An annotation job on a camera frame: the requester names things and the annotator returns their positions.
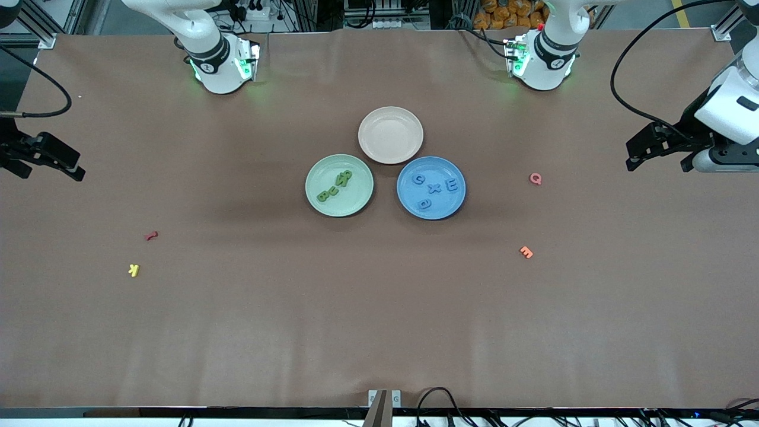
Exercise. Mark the aluminium frame post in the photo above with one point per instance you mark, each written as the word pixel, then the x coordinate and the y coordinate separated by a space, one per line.
pixel 722 34
pixel 47 41

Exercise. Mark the white power strip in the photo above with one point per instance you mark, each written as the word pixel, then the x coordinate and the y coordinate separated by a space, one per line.
pixel 391 24
pixel 252 10

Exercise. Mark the pink plate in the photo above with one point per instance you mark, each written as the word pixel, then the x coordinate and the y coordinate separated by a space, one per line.
pixel 391 135

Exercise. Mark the green letter N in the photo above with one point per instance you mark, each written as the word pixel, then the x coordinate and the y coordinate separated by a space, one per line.
pixel 347 175

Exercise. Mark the green capital letter B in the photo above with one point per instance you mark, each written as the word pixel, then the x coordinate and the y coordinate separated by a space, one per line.
pixel 320 196

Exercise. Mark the green plate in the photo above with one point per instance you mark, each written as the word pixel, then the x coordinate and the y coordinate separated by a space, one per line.
pixel 356 201

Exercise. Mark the orange letter E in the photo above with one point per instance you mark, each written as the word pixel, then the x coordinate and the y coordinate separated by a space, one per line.
pixel 526 252

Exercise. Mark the blue letter x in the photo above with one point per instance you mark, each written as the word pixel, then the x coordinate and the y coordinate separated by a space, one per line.
pixel 436 188

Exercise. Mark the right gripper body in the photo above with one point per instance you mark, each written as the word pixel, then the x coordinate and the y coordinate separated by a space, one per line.
pixel 10 147

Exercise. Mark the blue plate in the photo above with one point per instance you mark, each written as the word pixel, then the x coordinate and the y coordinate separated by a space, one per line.
pixel 450 204

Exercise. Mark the red letter Q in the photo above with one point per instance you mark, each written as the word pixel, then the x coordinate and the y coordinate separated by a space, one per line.
pixel 532 178

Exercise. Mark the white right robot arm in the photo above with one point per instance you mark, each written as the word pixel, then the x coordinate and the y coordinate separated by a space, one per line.
pixel 195 35

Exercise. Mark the orange fruit pile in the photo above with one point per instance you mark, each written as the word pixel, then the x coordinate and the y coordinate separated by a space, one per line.
pixel 504 15

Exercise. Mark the blue letter a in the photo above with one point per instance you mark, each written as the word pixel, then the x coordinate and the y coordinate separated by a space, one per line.
pixel 422 205

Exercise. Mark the blue letter E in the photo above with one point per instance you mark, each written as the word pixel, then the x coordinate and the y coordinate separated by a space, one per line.
pixel 452 186

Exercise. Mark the blue letter c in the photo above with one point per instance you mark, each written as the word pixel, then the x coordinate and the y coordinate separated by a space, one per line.
pixel 415 179

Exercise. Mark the brown post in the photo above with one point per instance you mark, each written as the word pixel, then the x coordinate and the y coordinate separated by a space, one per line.
pixel 378 412

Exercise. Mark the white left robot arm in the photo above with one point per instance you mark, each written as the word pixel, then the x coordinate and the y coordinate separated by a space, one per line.
pixel 551 41

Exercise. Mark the black table edge rail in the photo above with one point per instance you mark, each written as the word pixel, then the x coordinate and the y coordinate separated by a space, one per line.
pixel 178 413

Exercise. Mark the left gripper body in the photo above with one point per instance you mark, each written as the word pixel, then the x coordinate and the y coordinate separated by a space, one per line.
pixel 691 127

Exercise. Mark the yellow letter k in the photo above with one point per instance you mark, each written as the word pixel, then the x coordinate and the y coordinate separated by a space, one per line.
pixel 134 270

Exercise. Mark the small metal bracket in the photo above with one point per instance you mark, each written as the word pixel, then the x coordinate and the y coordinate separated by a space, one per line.
pixel 372 398

